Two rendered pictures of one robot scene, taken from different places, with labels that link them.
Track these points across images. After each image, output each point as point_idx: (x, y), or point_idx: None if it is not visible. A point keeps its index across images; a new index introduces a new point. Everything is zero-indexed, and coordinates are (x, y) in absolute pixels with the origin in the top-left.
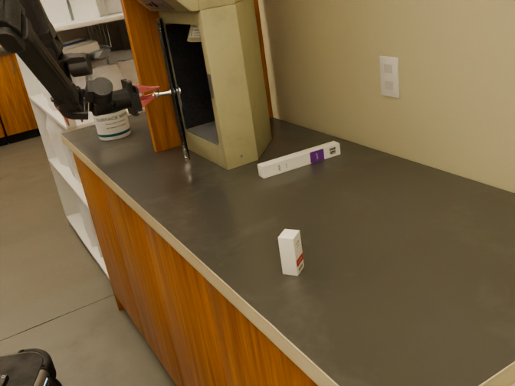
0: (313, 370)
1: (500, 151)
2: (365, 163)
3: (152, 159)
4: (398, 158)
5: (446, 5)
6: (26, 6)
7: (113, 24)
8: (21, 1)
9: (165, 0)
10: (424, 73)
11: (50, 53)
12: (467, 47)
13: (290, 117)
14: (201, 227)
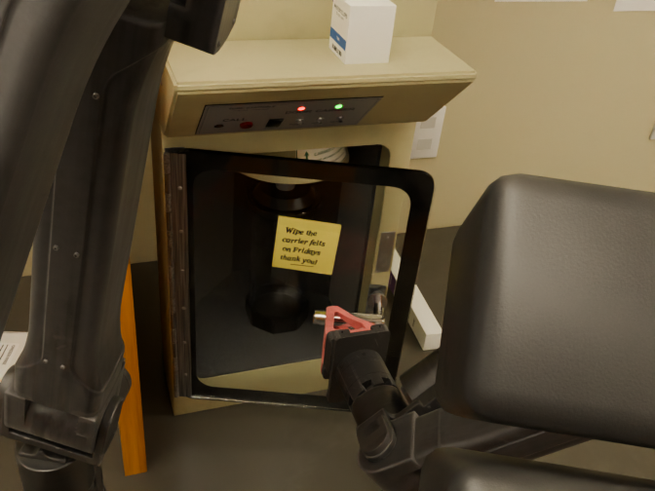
0: None
1: (556, 177)
2: (442, 253)
3: (196, 487)
4: (443, 230)
5: (532, 37)
6: (114, 291)
7: None
8: (111, 282)
9: (380, 110)
10: (481, 118)
11: (117, 413)
12: (547, 81)
13: (152, 249)
14: (601, 451)
